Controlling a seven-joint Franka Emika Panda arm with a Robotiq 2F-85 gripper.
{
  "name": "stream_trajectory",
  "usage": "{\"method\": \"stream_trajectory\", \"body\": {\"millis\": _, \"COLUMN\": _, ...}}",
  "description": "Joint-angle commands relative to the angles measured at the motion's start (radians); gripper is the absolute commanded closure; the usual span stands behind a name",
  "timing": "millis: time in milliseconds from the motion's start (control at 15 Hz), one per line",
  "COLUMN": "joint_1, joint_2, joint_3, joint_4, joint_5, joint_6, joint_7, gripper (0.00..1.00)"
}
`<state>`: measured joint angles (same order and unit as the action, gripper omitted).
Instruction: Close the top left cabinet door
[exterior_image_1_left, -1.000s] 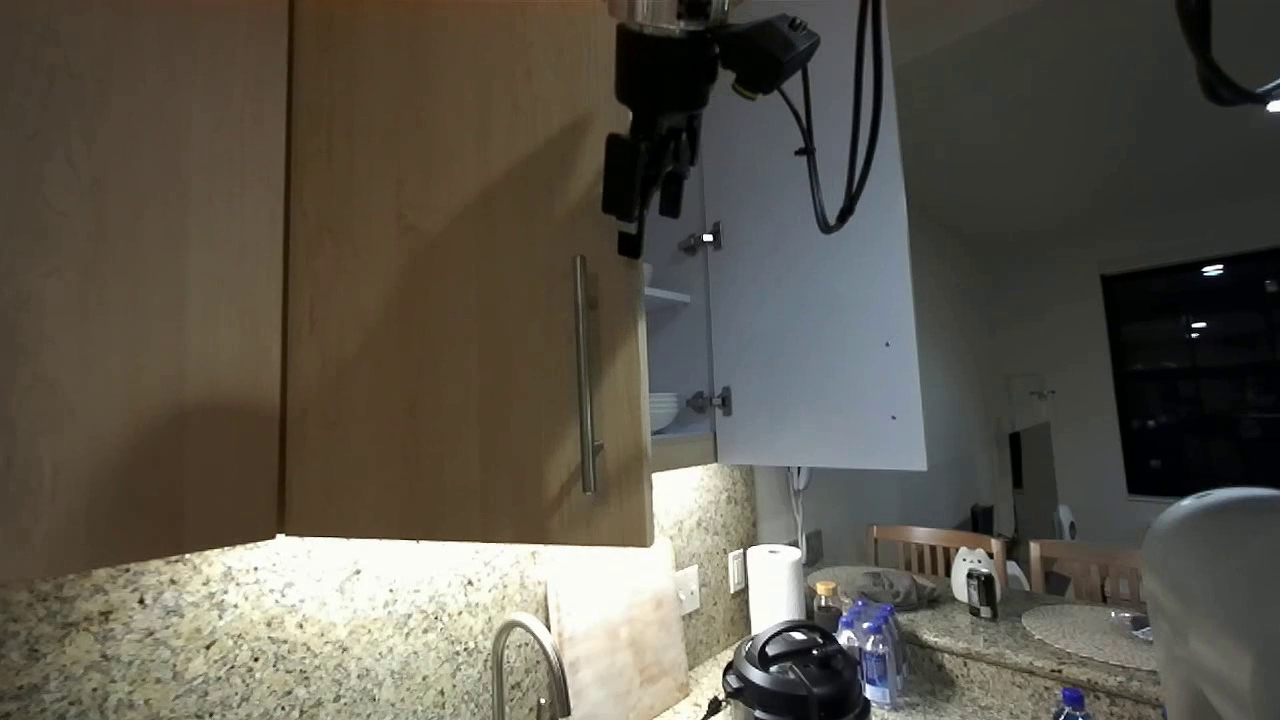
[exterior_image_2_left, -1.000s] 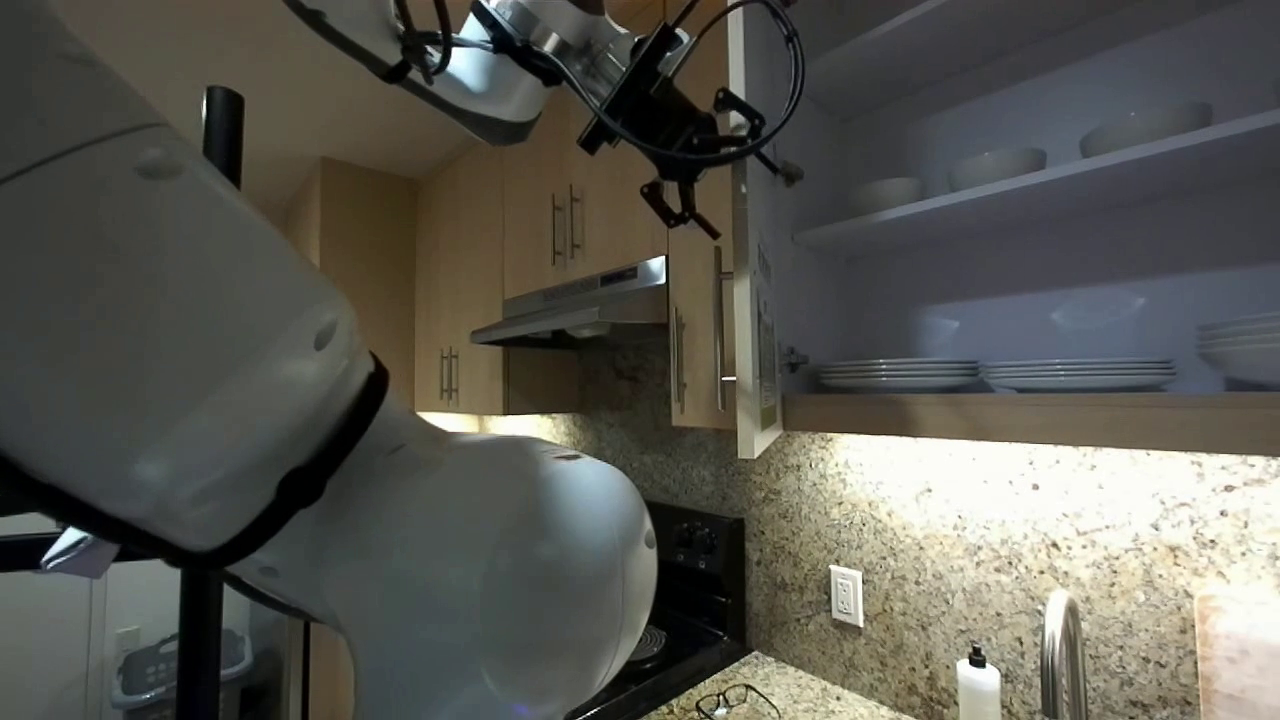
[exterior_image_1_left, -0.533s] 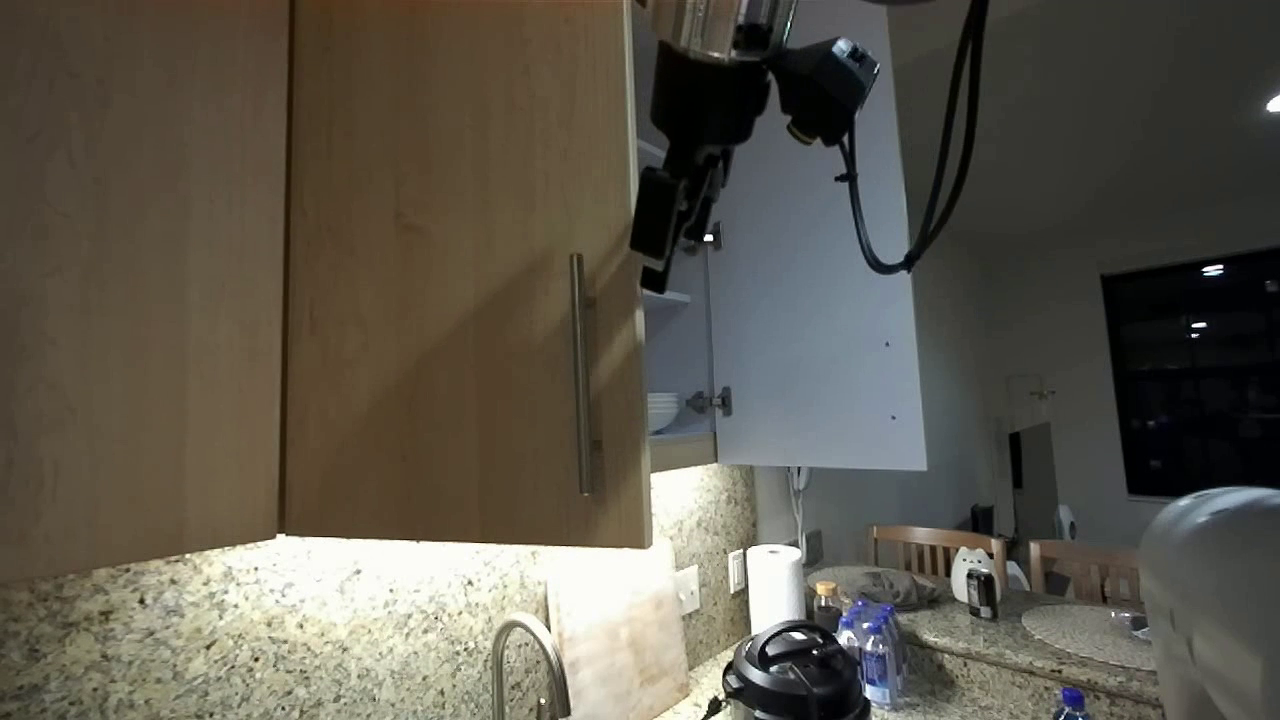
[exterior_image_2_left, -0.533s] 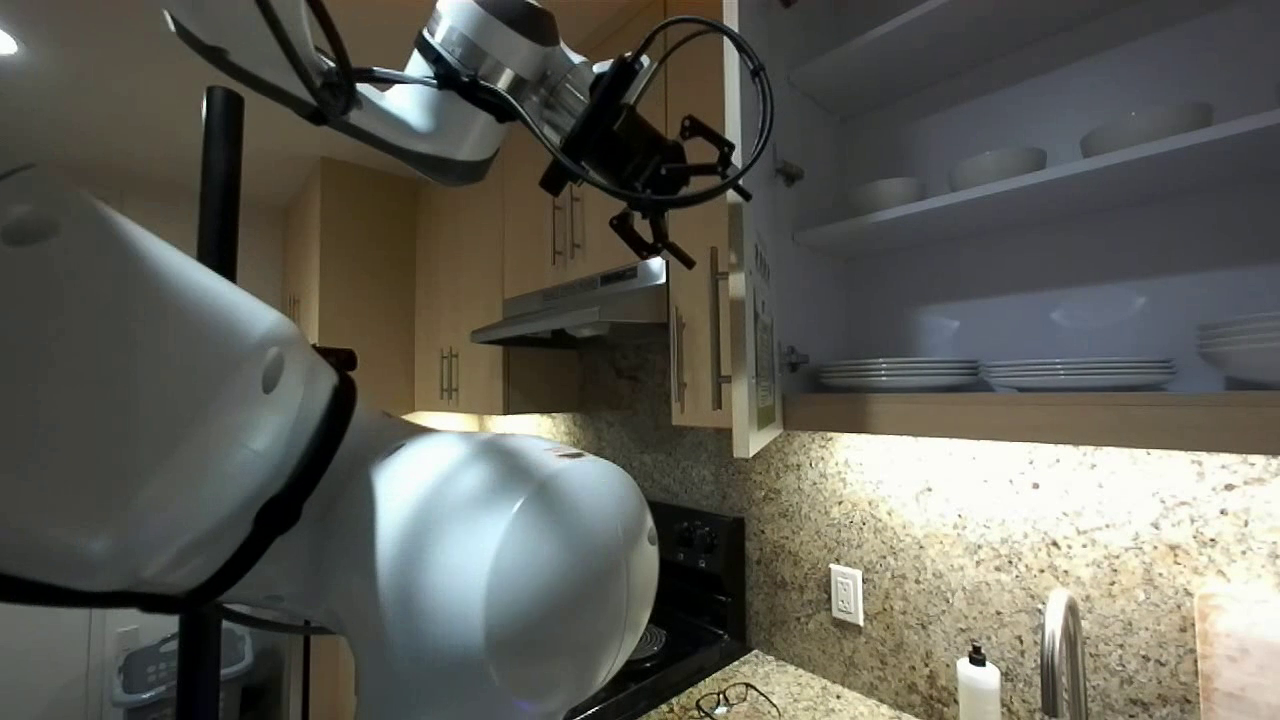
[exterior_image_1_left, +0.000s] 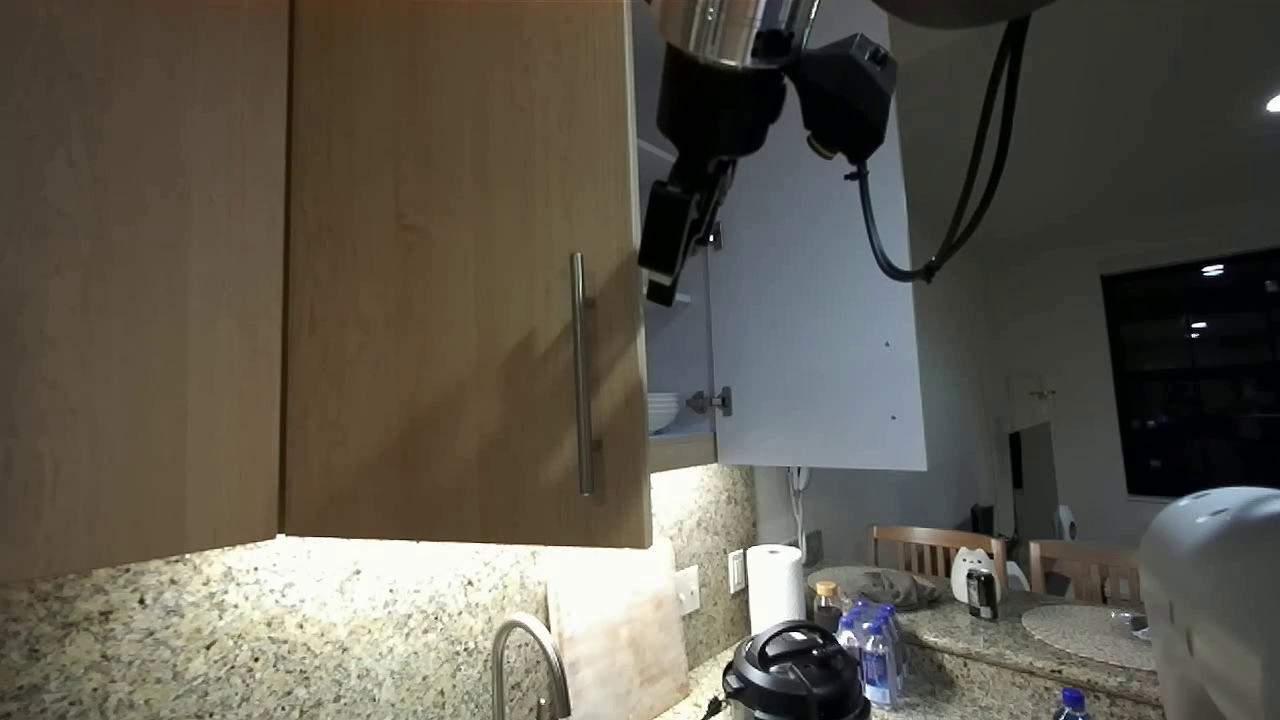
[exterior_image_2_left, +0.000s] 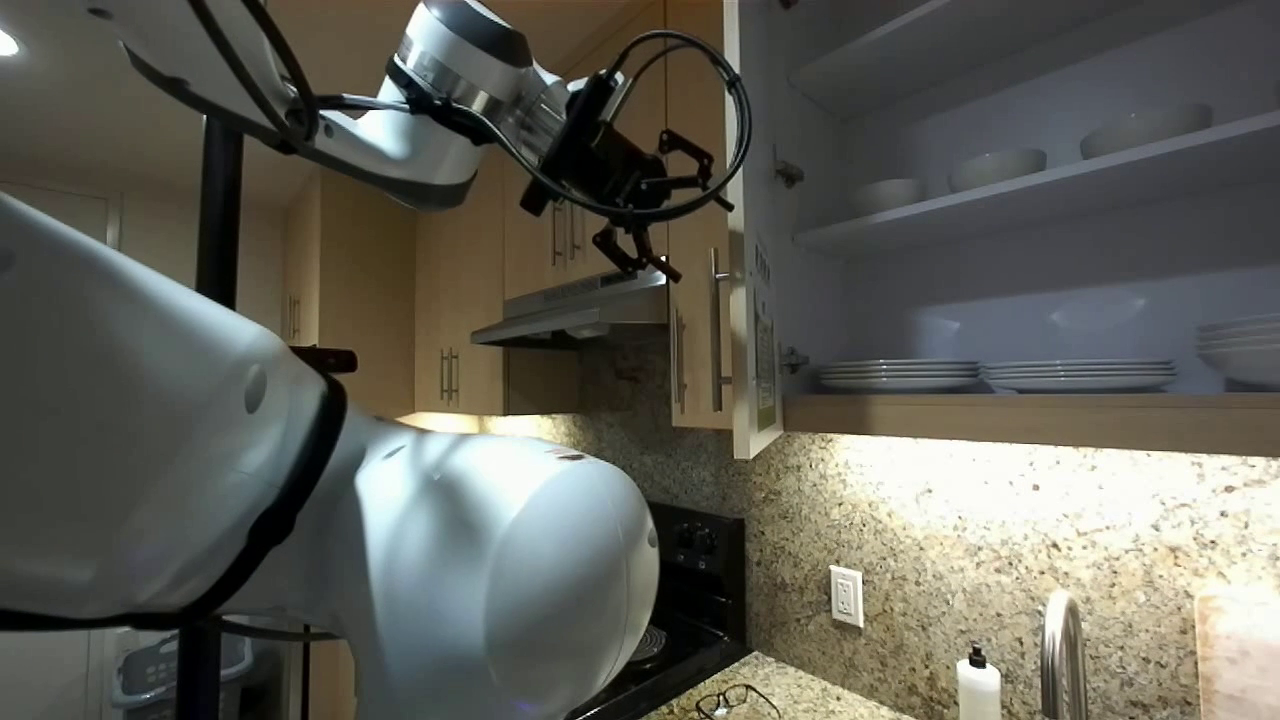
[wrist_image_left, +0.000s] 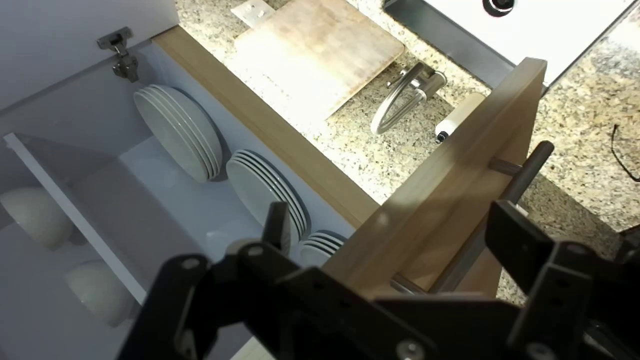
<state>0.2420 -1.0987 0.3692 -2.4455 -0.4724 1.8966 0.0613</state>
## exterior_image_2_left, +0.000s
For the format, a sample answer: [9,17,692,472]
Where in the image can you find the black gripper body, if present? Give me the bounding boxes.
[557,120,672,233]

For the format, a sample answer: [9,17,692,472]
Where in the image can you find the cabinet door with paper label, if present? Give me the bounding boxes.
[710,0,791,465]

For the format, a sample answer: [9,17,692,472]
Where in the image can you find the short wood cabinet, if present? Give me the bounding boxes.
[496,0,672,304]

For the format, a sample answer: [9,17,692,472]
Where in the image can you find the tall wood cabinet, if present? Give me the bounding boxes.
[411,156,512,417]

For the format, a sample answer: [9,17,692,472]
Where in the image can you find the wood cabinet with white shelves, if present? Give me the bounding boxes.
[778,0,1280,456]

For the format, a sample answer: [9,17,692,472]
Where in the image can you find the steel range hood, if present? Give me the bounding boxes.
[468,263,677,352]

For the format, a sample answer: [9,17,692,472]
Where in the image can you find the paper label with green print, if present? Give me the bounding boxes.
[748,263,783,431]

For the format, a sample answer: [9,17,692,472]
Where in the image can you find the small white bowl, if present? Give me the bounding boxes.
[843,170,931,221]

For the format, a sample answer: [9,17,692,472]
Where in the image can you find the medium white bowl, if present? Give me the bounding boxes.
[947,139,1051,193]

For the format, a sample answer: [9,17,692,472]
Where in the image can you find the black stove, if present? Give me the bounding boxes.
[584,497,753,720]

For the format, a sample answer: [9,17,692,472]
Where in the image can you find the large white bowl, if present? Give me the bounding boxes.
[1077,97,1218,160]

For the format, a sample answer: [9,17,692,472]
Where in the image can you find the thin-framed eyeglasses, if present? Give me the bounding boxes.
[692,680,791,720]

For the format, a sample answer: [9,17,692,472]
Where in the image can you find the white soap bottle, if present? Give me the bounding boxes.
[952,642,1006,720]

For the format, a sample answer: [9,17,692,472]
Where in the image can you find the steel faucet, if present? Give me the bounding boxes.
[1036,582,1094,720]

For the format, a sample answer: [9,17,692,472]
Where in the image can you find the white deep plate stack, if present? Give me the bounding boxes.
[1196,313,1280,393]

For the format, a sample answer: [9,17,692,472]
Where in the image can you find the grey basket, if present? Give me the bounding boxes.
[112,630,257,710]

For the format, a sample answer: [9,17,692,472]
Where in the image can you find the wooden cutting board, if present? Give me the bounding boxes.
[1192,582,1280,720]

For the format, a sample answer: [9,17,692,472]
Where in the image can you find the wood wall cabinet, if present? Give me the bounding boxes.
[660,0,735,431]

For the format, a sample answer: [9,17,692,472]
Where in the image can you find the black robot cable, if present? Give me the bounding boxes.
[0,0,757,630]

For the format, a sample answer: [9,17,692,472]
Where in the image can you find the black camera stand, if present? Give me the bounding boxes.
[178,110,360,720]

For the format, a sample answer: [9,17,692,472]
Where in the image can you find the white wall outlet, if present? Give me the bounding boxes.
[828,559,867,630]

